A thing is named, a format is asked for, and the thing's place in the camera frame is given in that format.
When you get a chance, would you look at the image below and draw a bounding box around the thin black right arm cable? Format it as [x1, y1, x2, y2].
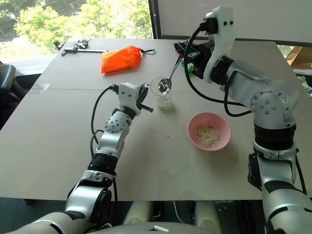
[294, 147, 308, 195]

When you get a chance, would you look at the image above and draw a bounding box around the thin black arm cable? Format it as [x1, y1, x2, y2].
[111, 174, 118, 202]
[294, 147, 308, 195]

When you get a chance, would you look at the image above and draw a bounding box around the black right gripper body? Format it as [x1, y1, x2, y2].
[186, 40, 216, 80]

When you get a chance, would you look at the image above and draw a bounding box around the black window frame post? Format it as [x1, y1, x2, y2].
[148, 0, 160, 39]

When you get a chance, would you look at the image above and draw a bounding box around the black chair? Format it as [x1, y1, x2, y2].
[0, 61, 28, 104]

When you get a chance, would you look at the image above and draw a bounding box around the long metal tool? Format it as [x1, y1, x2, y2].
[60, 47, 109, 57]

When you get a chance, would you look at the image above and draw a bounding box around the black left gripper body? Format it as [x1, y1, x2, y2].
[136, 90, 148, 108]

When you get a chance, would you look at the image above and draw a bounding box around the orange drawstring bag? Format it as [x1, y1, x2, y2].
[100, 45, 143, 74]

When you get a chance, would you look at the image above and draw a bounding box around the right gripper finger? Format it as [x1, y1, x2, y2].
[181, 54, 197, 74]
[173, 41, 196, 55]

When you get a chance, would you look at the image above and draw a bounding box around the grey robot torso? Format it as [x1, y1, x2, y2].
[80, 220, 221, 234]

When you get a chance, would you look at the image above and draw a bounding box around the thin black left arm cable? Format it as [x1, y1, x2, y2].
[111, 174, 118, 202]

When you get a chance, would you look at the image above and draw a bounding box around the oatmeal in pink bowl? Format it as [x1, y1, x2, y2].
[196, 124, 221, 148]

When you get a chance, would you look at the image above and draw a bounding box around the clear glass mug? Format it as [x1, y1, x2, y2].
[145, 77, 175, 110]

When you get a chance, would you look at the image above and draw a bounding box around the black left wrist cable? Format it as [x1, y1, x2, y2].
[90, 84, 120, 156]

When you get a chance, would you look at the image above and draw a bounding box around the bunch of keys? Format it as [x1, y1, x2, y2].
[73, 38, 92, 49]

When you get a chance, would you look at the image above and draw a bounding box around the oatmeal in glass mug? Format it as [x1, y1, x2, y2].
[157, 95, 173, 109]

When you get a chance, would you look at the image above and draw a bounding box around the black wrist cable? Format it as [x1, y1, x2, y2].
[183, 23, 253, 117]
[90, 84, 120, 156]

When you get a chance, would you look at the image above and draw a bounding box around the white and green clutter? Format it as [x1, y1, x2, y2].
[295, 75, 312, 95]

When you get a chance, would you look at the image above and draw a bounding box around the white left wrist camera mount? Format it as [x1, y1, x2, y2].
[117, 82, 142, 116]

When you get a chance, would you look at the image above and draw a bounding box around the white board panel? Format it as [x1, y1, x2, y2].
[157, 0, 312, 40]

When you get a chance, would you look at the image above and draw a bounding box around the pink bowl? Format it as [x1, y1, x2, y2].
[187, 112, 232, 151]

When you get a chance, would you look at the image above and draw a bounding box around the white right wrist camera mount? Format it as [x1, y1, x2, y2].
[199, 5, 236, 82]

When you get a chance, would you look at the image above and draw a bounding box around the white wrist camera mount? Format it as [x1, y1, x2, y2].
[199, 5, 236, 82]
[117, 82, 142, 116]

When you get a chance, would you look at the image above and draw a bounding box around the pale rounded robot leg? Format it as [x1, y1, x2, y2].
[122, 201, 154, 225]
[194, 201, 223, 233]

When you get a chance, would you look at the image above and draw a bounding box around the cardboard box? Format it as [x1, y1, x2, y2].
[284, 45, 312, 68]

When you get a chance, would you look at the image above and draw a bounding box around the metal spoon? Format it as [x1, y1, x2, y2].
[157, 56, 184, 95]

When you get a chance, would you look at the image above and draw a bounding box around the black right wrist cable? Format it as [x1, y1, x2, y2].
[183, 23, 253, 117]

